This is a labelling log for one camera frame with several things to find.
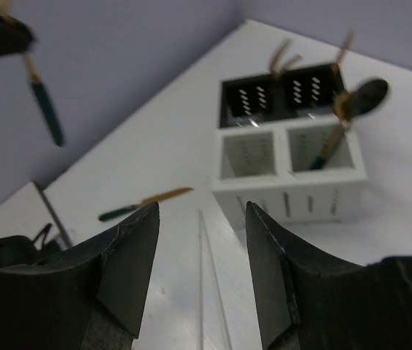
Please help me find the gold spoon green handle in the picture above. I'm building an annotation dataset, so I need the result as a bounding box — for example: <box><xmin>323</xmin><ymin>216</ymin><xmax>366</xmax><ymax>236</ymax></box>
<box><xmin>21</xmin><ymin>52</ymin><xmax>65</xmax><ymax>147</ymax></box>
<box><xmin>309</xmin><ymin>91</ymin><xmax>351</xmax><ymax>171</ymax></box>

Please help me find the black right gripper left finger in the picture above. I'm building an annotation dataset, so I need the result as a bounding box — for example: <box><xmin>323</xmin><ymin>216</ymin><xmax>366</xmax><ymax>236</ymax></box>
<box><xmin>0</xmin><ymin>203</ymin><xmax>160</xmax><ymax>349</ymax></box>

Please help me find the white chopstick upper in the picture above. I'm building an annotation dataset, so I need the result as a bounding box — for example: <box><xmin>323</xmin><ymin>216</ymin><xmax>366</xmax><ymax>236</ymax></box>
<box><xmin>198</xmin><ymin>209</ymin><xmax>233</xmax><ymax>350</ymax></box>

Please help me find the white utensil caddy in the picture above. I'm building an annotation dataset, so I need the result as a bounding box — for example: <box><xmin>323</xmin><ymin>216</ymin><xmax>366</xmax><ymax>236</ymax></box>
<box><xmin>211</xmin><ymin>117</ymin><xmax>368</xmax><ymax>228</ymax></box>

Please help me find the gold knife green handle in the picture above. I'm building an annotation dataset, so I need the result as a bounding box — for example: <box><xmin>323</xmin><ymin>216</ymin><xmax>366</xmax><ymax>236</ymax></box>
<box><xmin>331</xmin><ymin>29</ymin><xmax>354</xmax><ymax>74</ymax></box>
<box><xmin>98</xmin><ymin>187</ymin><xmax>193</xmax><ymax>222</ymax></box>

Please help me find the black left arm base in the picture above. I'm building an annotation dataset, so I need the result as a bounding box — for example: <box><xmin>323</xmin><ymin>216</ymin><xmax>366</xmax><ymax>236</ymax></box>
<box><xmin>0</xmin><ymin>223</ymin><xmax>63</xmax><ymax>268</ymax></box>

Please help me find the black utensil caddy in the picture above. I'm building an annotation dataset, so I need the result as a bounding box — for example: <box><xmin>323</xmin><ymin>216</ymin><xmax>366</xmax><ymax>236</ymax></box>
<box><xmin>218</xmin><ymin>63</ymin><xmax>345</xmax><ymax>128</ymax></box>

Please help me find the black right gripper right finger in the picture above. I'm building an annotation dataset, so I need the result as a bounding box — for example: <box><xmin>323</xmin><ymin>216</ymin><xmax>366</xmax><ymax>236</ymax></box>
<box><xmin>245</xmin><ymin>202</ymin><xmax>412</xmax><ymax>349</ymax></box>

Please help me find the black spoon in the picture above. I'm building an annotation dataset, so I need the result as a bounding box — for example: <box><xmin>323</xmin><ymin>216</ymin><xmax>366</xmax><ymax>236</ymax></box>
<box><xmin>341</xmin><ymin>78</ymin><xmax>390</xmax><ymax>128</ymax></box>

